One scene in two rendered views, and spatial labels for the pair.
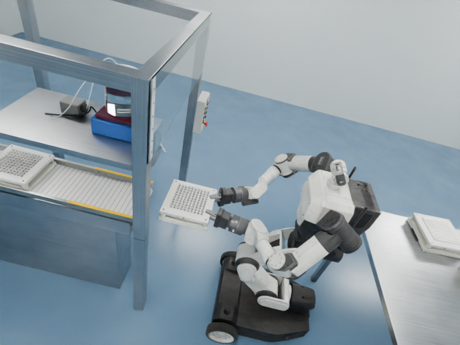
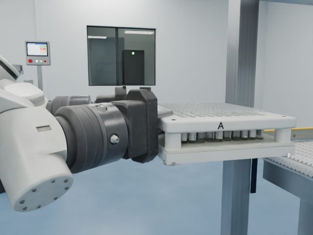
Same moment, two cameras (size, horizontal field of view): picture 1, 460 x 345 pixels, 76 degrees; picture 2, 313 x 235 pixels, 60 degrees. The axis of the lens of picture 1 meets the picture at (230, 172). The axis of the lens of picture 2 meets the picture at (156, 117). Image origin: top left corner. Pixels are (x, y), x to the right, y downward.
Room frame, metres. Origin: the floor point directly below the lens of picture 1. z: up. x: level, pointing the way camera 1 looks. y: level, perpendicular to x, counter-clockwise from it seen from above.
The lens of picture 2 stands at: (1.57, -0.08, 1.00)
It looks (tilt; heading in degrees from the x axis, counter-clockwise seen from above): 8 degrees down; 166
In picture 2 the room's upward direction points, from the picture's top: straight up
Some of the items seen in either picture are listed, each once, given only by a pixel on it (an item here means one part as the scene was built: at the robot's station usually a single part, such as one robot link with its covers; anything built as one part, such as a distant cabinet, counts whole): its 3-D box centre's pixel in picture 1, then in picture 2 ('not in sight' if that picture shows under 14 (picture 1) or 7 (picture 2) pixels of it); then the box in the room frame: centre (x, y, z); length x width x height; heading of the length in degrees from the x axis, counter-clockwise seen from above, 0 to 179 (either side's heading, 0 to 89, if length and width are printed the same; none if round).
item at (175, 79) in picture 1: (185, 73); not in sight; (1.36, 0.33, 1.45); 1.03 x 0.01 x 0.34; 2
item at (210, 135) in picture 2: not in sight; (210, 131); (1.13, 0.14, 0.90); 0.01 x 0.01 x 0.07
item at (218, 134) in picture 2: not in sight; (219, 131); (1.13, 0.15, 0.90); 0.01 x 0.01 x 0.07
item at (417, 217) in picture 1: (439, 232); not in sight; (1.34, -1.30, 0.91); 0.25 x 0.24 x 0.02; 6
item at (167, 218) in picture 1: (189, 207); (204, 138); (1.05, 0.16, 0.87); 0.24 x 0.24 x 0.02; 1
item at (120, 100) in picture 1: (122, 89); not in sight; (1.07, 0.52, 1.44); 0.15 x 0.15 x 0.19
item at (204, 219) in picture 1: (189, 200); (205, 115); (1.05, 0.16, 0.92); 0.25 x 0.24 x 0.02; 1
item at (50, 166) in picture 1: (20, 170); not in sight; (1.02, 1.08, 0.83); 0.24 x 0.24 x 0.02; 1
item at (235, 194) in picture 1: (229, 195); (119, 130); (1.17, -0.03, 0.92); 0.12 x 0.10 x 0.13; 123
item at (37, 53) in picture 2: not in sight; (38, 72); (-1.51, -0.56, 1.07); 0.23 x 0.10 x 0.62; 90
